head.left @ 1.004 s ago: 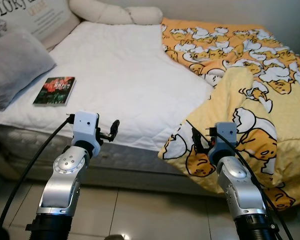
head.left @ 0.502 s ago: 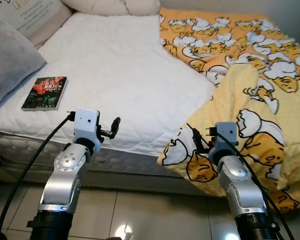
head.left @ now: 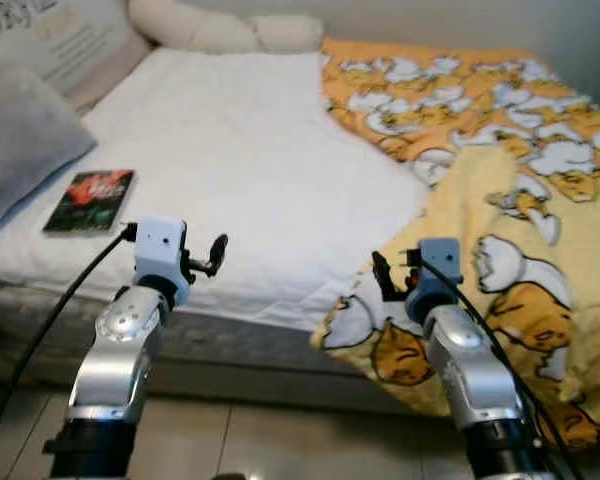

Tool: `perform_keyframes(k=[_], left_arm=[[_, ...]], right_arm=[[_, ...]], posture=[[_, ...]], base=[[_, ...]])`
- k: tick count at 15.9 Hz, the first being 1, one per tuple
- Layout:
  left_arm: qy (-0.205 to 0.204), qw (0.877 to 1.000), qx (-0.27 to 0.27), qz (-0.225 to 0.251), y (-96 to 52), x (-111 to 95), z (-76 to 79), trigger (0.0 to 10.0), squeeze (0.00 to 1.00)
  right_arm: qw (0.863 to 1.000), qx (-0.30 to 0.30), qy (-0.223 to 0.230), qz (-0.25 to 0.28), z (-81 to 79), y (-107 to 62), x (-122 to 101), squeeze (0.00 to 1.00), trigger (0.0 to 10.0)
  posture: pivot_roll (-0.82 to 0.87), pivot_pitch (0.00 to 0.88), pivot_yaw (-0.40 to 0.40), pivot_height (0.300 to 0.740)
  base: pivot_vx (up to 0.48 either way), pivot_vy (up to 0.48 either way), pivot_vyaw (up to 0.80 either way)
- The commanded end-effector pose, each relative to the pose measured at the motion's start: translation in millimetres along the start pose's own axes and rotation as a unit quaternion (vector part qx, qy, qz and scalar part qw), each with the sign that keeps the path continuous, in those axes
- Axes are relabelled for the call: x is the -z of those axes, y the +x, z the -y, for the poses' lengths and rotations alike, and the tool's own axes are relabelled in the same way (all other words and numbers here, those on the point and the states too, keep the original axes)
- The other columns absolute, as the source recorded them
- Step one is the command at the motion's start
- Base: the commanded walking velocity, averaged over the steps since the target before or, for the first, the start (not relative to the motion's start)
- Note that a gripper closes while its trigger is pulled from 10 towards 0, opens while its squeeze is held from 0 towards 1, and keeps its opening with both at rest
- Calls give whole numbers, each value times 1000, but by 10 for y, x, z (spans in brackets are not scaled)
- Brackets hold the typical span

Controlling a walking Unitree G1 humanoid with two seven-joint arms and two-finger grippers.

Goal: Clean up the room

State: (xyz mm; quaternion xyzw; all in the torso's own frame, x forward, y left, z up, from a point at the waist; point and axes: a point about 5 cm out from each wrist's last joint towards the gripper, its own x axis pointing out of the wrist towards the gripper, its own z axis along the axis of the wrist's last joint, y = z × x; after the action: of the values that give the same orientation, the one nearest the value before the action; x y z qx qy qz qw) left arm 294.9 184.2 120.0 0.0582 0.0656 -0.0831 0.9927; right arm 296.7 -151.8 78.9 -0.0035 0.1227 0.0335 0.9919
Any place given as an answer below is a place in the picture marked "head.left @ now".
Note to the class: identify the plain grey pillow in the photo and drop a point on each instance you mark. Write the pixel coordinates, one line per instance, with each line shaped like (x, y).
(25, 140)

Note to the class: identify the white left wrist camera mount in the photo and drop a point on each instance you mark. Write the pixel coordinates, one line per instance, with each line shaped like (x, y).
(158, 245)

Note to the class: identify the cream knotted long pillow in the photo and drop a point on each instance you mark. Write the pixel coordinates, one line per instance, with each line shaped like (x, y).
(200, 28)

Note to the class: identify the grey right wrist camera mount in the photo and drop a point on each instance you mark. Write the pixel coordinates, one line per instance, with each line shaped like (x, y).
(440, 262)

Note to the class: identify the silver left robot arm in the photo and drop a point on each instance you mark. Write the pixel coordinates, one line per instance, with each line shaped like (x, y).
(115, 355)

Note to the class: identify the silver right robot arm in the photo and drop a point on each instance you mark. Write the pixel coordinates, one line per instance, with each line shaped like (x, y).
(460, 360)

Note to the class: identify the dark illustrated cover book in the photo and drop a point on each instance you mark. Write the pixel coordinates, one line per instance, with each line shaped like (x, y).
(90, 200)

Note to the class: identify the grey patterned bed base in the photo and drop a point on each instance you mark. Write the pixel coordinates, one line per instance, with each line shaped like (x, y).
(240, 350)

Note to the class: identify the white quilted mattress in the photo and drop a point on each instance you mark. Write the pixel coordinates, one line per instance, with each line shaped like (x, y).
(240, 150)

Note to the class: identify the yellow duck print blanket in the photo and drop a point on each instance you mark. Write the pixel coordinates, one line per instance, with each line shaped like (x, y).
(510, 220)

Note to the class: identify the grey floral printed headboard cushion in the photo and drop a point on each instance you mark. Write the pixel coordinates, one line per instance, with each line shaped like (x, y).
(80, 40)

